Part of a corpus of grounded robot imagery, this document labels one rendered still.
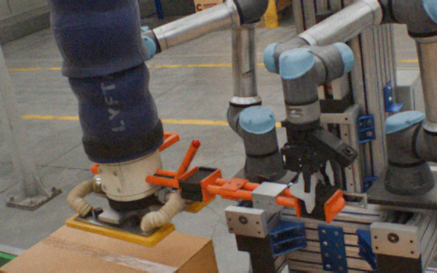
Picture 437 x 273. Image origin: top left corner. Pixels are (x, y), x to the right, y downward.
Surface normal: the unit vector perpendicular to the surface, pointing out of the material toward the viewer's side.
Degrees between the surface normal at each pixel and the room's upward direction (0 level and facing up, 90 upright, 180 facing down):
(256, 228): 90
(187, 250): 0
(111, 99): 105
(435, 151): 98
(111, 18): 75
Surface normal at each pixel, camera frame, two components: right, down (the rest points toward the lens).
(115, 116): 0.25, 0.00
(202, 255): 0.81, 0.07
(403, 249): -0.49, 0.39
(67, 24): -0.44, 0.14
